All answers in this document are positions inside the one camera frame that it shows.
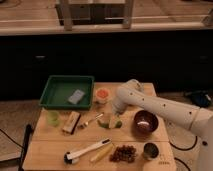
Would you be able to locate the green pepper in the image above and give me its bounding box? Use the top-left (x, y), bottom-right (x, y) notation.
top-left (97, 120), bottom-right (122, 129)

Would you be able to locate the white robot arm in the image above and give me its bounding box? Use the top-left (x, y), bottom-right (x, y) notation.
top-left (111, 79), bottom-right (213, 171)

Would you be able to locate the orange-filled plastic cup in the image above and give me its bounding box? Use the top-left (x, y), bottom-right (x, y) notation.
top-left (95, 88), bottom-right (110, 104)

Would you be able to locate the metal measuring cup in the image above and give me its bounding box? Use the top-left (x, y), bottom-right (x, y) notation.
top-left (141, 142), bottom-right (159, 161)

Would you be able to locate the light green plastic cup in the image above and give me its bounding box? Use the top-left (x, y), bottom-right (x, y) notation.
top-left (46, 111), bottom-right (60, 127)

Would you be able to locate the metal spoon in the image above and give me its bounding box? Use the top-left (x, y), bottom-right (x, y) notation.
top-left (77, 113), bottom-right (104, 129)

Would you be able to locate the dark red bowl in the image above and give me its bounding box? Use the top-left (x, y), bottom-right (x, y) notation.
top-left (134, 110), bottom-right (159, 134)

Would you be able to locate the yellow corn piece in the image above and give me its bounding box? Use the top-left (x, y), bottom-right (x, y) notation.
top-left (90, 144), bottom-right (113, 163)

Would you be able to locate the bunch of red grapes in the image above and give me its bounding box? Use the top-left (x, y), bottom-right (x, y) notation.
top-left (109, 145), bottom-right (136, 163)

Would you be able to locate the wooden block eraser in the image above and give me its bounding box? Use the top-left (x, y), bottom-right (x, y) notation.
top-left (62, 111), bottom-right (80, 134)

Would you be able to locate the grey sponge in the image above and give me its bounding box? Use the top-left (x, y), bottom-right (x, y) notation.
top-left (68, 89), bottom-right (85, 104)

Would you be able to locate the green plastic tray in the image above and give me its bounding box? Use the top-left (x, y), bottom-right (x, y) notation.
top-left (40, 75), bottom-right (94, 110)

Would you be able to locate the black table leg bar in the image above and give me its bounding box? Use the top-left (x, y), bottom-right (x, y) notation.
top-left (18, 124), bottom-right (33, 171)

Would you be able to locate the black cable right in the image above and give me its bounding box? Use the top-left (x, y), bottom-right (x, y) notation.
top-left (168, 123), bottom-right (199, 152)

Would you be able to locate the wooden chair frame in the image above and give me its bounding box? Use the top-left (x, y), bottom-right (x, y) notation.
top-left (55, 0), bottom-right (134, 31)

